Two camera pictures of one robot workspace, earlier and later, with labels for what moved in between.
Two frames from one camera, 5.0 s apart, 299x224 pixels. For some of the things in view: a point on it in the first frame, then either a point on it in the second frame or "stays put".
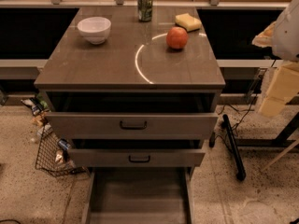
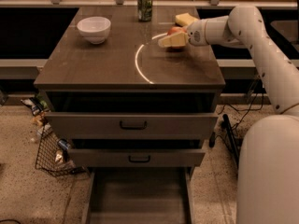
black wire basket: [52, 156] stays put
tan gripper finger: [283, 85] -> [196, 35]
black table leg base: [240, 172] stays put
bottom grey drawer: [140, 195] stays put
